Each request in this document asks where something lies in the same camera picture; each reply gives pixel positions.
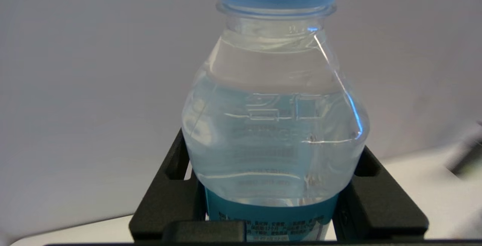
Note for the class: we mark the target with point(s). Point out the clear water bottle blue cap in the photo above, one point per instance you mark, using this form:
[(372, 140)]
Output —
[(275, 118)]

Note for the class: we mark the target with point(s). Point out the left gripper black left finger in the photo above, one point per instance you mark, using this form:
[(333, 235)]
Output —
[(167, 197)]

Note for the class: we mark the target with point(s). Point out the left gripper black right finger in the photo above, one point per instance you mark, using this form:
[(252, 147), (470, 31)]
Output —
[(380, 200)]

